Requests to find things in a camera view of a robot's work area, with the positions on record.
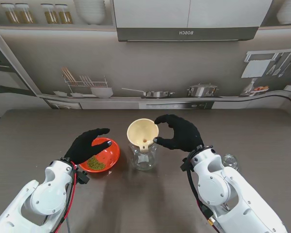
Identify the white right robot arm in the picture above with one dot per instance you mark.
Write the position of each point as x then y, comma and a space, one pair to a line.
215, 189

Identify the green mung beans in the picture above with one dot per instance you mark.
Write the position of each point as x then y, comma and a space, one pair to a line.
95, 163

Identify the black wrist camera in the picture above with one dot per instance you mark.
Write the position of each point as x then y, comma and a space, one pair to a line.
185, 166
83, 178

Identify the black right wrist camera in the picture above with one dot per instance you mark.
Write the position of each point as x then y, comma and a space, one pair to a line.
185, 166

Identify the printed kitchen backdrop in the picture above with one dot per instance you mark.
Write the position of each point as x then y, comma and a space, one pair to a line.
145, 68

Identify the clear glass jar lid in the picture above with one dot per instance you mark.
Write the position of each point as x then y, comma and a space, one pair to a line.
229, 161

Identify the orange plastic bowl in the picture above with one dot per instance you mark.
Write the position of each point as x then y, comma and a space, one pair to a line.
109, 155

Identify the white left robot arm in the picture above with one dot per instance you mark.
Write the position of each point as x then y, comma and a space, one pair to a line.
46, 196

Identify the beige plastic funnel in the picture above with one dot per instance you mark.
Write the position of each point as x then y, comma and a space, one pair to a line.
140, 131

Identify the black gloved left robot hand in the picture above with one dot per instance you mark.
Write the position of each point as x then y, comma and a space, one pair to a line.
82, 145

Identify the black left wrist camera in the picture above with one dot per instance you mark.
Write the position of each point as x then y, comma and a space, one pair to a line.
83, 178

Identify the clear glass jar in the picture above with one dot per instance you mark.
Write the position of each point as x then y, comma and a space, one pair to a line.
145, 162

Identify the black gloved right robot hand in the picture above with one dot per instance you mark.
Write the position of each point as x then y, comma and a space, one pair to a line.
186, 136

